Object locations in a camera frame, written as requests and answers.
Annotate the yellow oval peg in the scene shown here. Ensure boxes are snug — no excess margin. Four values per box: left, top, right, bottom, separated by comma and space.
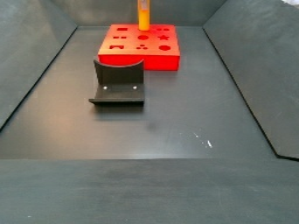
138, 0, 151, 31

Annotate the black curved holder bracket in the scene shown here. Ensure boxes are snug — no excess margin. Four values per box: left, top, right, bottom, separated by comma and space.
88, 59, 146, 105

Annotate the red shape sorter block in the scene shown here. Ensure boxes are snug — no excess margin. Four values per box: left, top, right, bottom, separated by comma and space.
98, 24, 180, 71

